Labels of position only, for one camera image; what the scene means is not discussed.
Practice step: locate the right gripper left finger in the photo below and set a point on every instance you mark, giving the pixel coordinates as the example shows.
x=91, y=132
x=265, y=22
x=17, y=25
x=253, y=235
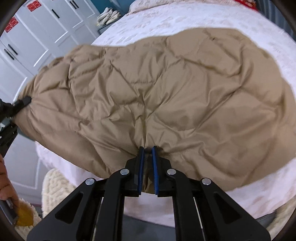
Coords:
x=94, y=210

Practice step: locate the white floral bedspread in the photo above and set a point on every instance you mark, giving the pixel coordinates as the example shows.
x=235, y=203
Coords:
x=271, y=199

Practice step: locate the person left hand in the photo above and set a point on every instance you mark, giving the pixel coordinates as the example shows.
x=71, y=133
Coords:
x=7, y=190

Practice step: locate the red cloth bag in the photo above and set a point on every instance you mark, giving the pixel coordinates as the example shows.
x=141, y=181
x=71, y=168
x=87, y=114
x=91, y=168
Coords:
x=248, y=3

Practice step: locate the grey striped curtain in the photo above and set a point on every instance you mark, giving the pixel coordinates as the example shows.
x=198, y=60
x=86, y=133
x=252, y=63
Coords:
x=272, y=13

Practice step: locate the cream fluffy rug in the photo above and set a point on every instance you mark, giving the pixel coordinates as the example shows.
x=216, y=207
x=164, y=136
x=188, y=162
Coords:
x=54, y=190

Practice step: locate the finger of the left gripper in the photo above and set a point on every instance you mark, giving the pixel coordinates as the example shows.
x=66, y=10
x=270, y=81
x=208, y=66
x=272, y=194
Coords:
x=19, y=105

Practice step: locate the cream plush toy pile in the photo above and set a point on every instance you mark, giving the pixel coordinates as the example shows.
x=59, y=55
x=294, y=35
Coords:
x=108, y=16

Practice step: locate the left floral pillow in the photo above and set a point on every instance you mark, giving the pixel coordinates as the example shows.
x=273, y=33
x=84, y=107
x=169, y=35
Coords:
x=140, y=5

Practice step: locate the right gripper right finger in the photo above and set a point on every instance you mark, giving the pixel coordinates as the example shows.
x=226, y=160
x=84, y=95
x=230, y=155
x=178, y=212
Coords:
x=202, y=210

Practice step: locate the white wardrobe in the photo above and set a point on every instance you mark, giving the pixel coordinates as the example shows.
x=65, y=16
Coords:
x=39, y=32

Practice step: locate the tan quilted down coat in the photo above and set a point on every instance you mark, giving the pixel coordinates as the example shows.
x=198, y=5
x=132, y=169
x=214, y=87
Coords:
x=212, y=101

